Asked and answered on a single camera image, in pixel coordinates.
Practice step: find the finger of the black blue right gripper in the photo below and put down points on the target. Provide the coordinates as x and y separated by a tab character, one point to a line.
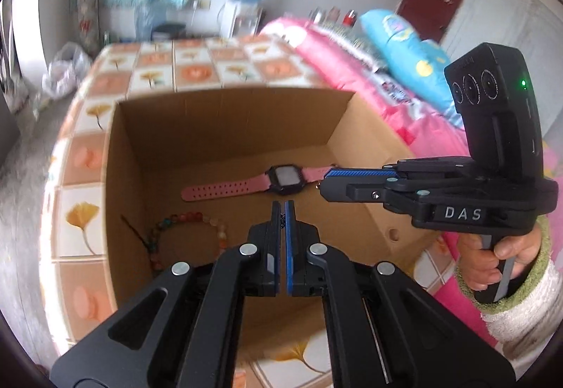
355	185

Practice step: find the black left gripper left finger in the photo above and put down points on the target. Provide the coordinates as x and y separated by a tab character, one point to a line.
183	329

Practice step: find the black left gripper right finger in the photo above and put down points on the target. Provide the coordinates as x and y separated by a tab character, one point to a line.
383	329

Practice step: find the right hand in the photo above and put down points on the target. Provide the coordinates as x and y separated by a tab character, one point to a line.
479	267

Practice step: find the patterned tablecloth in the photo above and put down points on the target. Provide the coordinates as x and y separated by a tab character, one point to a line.
76	286

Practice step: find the pink blanket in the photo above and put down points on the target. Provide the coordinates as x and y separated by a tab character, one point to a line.
335	54

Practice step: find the light blue pillow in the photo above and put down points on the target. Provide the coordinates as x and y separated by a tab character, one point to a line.
418	64

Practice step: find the white fluffy right sleeve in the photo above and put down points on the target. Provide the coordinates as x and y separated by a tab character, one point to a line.
526	319

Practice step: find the brown cardboard box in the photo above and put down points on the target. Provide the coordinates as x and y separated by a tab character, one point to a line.
161	144

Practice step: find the white water dispenser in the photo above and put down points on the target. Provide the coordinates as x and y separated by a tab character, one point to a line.
238	19

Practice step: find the black round bin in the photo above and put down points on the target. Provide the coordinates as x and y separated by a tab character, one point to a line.
168	31

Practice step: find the empty clear water jug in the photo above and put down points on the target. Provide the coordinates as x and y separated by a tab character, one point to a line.
148	16

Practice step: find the dark grey board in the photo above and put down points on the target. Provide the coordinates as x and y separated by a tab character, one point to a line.
9	131

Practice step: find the white plastic bag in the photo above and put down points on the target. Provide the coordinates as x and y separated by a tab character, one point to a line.
66	72

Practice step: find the patterned long cushion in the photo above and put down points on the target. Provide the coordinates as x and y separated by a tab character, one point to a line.
88	26

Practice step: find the pink strap smart watch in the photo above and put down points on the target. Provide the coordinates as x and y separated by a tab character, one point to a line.
283	180

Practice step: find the black right camera box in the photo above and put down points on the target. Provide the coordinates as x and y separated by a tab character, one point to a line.
492	91

